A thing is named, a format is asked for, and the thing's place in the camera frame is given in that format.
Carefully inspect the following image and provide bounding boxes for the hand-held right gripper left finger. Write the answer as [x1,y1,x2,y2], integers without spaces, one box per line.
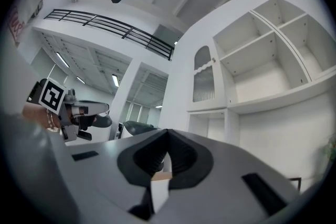
[51,129,169,224]

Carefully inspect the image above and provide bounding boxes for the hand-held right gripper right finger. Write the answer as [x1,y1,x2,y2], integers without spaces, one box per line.
[154,129,300,224]

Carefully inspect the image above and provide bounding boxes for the white hutch shelf unit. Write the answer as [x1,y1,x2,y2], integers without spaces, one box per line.
[185,0,336,145]

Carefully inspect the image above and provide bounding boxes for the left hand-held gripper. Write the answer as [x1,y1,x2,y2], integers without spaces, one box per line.
[38,78,110,141]

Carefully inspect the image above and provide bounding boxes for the person's left forearm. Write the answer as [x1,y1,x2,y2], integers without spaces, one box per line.
[22,103,62,133]

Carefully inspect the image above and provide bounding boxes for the arched glass cabinet door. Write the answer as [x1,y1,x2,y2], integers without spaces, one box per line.
[192,45,216,104]

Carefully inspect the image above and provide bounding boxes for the person's white printed shirt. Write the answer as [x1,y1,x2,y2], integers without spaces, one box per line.
[7,0,49,43]

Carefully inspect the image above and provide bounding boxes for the black balcony railing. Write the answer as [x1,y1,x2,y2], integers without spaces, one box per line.
[44,8,175,61]

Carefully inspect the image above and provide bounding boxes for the thin wrist bracelets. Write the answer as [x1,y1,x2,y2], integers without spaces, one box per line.
[45,109,61,133]

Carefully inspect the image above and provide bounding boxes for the white black wheeled machine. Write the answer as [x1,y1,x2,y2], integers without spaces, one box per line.
[118,120,162,140]
[93,114,112,129]

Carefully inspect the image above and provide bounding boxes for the black picture frame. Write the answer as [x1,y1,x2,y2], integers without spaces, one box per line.
[288,177,303,193]

